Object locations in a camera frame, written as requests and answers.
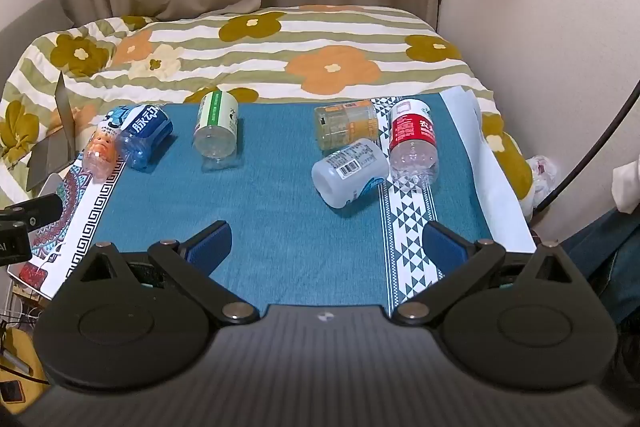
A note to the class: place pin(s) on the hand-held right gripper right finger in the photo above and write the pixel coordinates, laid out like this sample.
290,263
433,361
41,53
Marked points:
442,249

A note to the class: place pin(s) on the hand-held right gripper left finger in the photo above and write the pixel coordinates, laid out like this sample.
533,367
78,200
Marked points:
212,248

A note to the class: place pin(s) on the mandala print cloth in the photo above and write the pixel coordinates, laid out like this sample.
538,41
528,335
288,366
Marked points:
65,212

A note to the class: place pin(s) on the teal tablecloth with triangle band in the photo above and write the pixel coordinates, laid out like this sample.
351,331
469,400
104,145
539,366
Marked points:
280,207

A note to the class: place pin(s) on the grey laptop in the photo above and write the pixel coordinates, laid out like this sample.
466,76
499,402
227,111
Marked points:
52,142

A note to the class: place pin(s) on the small orange plastic bottle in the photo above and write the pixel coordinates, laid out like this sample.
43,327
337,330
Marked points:
102,152

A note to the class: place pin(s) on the white label plastic bottle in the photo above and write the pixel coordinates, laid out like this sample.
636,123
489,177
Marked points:
350,172

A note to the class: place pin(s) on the red label plastic bottle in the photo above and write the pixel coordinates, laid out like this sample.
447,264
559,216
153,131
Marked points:
412,132

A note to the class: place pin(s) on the white plastic bag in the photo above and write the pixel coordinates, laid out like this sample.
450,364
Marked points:
542,174

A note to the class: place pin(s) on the green label plastic bottle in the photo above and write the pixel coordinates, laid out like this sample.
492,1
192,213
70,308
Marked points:
217,119

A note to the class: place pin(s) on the yellow box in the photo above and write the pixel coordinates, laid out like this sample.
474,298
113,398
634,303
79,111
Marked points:
17,357

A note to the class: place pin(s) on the blue label plastic bottle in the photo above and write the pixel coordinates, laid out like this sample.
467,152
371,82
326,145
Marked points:
145,129

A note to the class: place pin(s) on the yellow label plastic bottle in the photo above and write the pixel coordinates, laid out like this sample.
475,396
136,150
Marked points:
347,123

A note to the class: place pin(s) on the person's blue jeans leg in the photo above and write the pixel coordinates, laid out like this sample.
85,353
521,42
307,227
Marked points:
607,257

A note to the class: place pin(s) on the grey headboard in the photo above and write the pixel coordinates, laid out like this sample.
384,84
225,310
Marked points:
27,32

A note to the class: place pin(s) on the white cloth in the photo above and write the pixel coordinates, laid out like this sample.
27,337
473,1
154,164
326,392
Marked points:
629,187

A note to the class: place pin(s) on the floral striped blanket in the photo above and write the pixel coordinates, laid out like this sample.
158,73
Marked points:
310,47

